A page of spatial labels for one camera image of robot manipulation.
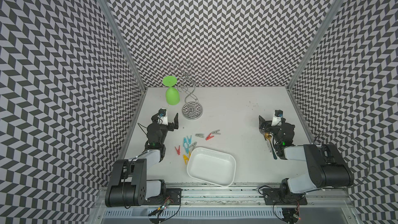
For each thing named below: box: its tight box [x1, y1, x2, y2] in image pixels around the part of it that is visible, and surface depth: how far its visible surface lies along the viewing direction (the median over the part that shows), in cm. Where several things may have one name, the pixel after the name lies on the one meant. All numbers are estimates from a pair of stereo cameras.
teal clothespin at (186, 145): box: [182, 137, 190, 154], surface depth 93 cm
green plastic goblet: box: [162, 75, 180, 106], surface depth 87 cm
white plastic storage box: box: [186, 146, 237, 188], surface depth 83 cm
